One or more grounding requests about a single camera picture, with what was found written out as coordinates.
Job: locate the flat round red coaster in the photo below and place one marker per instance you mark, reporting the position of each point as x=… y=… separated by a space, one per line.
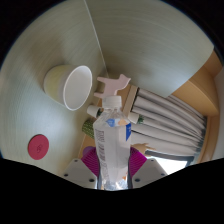
x=38 y=147

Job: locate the white paper cup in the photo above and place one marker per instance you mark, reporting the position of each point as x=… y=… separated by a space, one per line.
x=56 y=83

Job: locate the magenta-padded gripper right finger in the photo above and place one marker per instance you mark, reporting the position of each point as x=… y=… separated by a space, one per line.
x=151 y=171

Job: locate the grey-green desk partition panel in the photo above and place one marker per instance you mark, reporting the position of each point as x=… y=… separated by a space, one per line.
x=150 y=43

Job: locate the grey pleated curtain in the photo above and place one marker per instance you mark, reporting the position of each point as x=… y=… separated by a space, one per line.
x=166 y=123

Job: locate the pink horse figurine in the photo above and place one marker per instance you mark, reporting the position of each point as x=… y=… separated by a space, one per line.
x=113 y=85

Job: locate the clear plastic water bottle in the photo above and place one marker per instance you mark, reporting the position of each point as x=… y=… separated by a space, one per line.
x=111 y=146

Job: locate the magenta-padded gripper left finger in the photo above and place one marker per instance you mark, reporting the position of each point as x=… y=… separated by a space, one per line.
x=78 y=171

